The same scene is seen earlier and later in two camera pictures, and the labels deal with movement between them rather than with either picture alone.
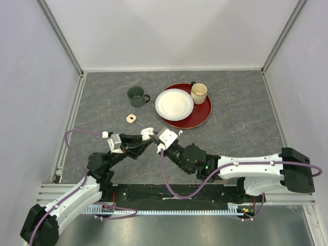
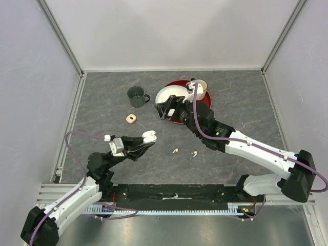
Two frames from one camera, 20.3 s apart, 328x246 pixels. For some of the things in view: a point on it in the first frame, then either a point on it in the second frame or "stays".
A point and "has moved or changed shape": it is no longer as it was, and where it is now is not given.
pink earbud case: (131, 118) stays
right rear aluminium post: (282, 35) stays
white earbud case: (145, 132) has moved or changed shape
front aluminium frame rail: (46, 193) stays
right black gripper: (156, 142) to (176, 103)
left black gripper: (130, 140) stays
